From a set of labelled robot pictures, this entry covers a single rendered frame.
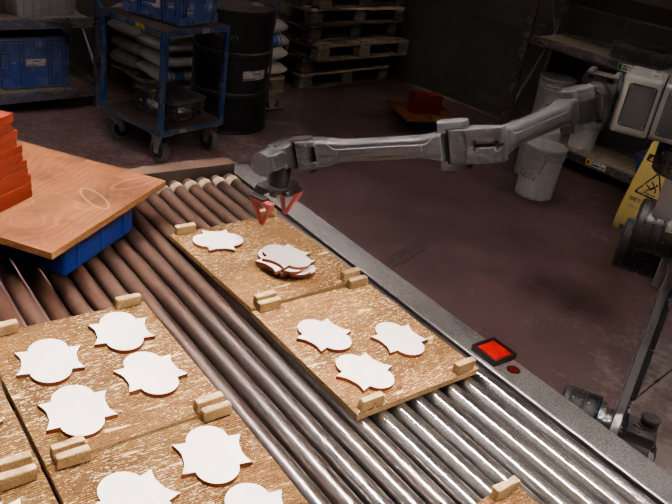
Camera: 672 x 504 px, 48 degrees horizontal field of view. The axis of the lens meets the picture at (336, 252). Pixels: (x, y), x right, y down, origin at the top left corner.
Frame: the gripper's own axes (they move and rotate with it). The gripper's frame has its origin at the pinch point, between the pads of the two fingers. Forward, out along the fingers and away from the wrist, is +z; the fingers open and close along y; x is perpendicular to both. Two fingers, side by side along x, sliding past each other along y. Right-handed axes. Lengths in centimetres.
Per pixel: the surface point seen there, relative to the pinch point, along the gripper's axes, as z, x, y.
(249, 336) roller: 14.4, -17.6, -28.6
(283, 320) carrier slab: 12.4, -20.6, -20.3
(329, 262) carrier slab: 12.7, -12.2, 11.3
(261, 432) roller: 13, -40, -52
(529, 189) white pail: 102, 29, 345
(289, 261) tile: 8.8, -8.5, -2.6
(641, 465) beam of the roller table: 13, -101, -7
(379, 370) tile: 11, -48, -22
